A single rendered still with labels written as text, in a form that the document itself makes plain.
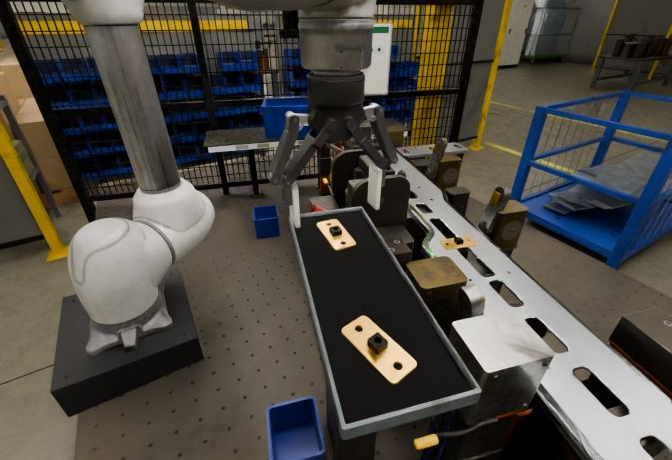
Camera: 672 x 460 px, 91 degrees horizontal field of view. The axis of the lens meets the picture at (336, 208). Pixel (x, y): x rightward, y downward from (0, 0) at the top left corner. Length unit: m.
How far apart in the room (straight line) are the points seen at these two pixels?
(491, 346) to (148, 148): 0.80
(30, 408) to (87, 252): 1.35
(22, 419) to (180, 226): 1.36
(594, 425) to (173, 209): 0.91
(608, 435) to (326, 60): 0.60
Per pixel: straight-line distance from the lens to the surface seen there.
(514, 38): 13.25
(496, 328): 0.52
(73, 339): 1.06
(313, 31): 0.42
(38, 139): 3.71
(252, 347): 1.00
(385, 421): 0.35
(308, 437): 0.86
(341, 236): 0.54
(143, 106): 0.89
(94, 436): 1.00
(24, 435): 2.07
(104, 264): 0.86
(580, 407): 0.64
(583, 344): 0.73
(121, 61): 0.88
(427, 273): 0.62
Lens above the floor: 1.47
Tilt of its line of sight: 30 degrees down
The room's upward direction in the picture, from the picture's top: straight up
